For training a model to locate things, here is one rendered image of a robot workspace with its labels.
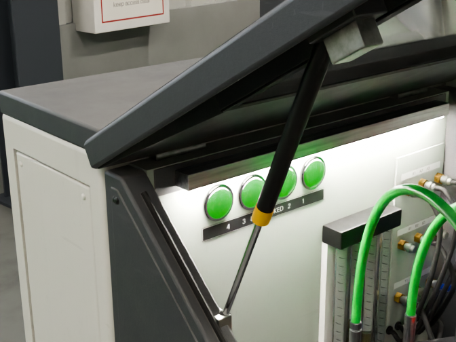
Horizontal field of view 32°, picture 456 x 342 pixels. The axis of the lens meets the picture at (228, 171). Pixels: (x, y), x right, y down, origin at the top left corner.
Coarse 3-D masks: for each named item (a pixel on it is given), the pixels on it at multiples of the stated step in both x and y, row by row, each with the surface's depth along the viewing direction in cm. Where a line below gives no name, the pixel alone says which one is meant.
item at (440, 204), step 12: (396, 192) 101; (408, 192) 98; (420, 192) 95; (432, 192) 94; (384, 204) 105; (432, 204) 93; (444, 204) 91; (372, 216) 108; (444, 216) 91; (372, 228) 110; (360, 252) 113; (360, 264) 114; (360, 276) 115; (360, 288) 116; (360, 300) 116; (360, 312) 117; (360, 324) 118
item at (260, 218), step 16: (320, 48) 66; (320, 64) 67; (304, 80) 68; (320, 80) 68; (304, 96) 69; (304, 112) 70; (288, 128) 71; (304, 128) 72; (288, 144) 72; (272, 160) 75; (288, 160) 74; (272, 176) 75; (272, 192) 76; (256, 208) 78; (272, 208) 78; (256, 224) 79; (256, 240) 82; (240, 272) 84; (224, 320) 89
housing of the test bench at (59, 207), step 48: (0, 96) 114; (48, 96) 111; (96, 96) 111; (144, 96) 110; (48, 144) 106; (48, 192) 109; (96, 192) 98; (48, 240) 113; (96, 240) 101; (48, 288) 117; (96, 288) 105; (48, 336) 120; (96, 336) 108
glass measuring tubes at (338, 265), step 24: (360, 216) 123; (384, 216) 123; (336, 240) 118; (360, 240) 121; (384, 240) 127; (336, 264) 121; (384, 264) 128; (336, 288) 122; (384, 288) 130; (336, 312) 124; (384, 312) 131; (336, 336) 125; (384, 336) 133
